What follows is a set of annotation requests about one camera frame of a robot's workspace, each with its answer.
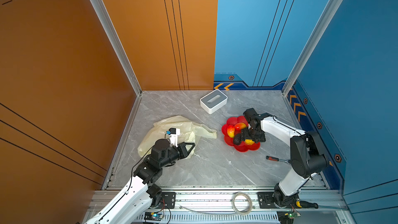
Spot aluminium rail frame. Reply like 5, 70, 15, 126
81, 186, 357, 224

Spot yellow bell pepper fruit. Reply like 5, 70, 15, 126
245, 140, 255, 145

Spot yellow black screwdriver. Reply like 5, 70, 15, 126
295, 201, 319, 209

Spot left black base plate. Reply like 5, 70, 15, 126
156, 191, 176, 209

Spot cream plastic bag orange prints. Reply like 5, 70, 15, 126
137, 116, 217, 157

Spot white grey tissue box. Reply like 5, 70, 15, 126
200, 89, 228, 114

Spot green circuit board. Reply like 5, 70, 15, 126
143, 212, 164, 224
277, 212, 301, 224

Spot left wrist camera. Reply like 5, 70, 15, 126
166, 128, 180, 147

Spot right green circuit board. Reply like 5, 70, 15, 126
277, 212, 301, 224

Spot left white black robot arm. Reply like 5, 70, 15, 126
86, 139, 195, 224

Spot red flower-shaped plate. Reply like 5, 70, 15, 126
221, 116, 261, 152

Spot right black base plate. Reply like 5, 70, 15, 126
257, 191, 299, 208

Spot red orange peach fruit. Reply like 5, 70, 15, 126
234, 122, 247, 132

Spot small red yellow fruit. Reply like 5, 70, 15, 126
227, 125, 235, 139

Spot coiled clear tube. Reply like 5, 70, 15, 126
231, 192, 254, 216

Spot left green circuit board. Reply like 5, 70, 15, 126
143, 212, 164, 224

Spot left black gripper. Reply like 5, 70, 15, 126
159, 142, 195, 171

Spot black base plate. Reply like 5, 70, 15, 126
156, 191, 176, 209
257, 191, 299, 208

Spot red black ratchet wrench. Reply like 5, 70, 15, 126
266, 156, 291, 164

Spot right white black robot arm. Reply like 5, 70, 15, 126
226, 108, 330, 208

